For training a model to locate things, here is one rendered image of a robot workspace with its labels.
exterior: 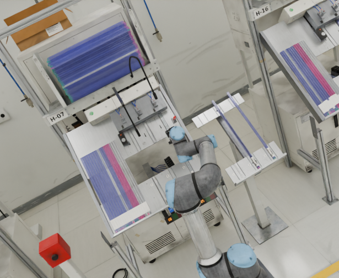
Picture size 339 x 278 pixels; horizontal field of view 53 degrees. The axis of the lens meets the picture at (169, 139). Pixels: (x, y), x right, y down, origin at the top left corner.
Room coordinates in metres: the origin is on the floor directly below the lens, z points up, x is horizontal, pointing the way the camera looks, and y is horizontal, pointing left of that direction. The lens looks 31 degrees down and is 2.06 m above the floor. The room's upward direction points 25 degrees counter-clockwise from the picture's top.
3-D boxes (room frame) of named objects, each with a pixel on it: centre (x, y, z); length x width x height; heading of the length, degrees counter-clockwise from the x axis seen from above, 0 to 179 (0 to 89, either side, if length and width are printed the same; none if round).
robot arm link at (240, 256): (1.00, -0.06, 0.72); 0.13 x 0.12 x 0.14; 78
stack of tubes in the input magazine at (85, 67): (2.07, 0.19, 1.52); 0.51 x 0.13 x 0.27; 95
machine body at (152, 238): (2.18, 0.26, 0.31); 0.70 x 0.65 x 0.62; 95
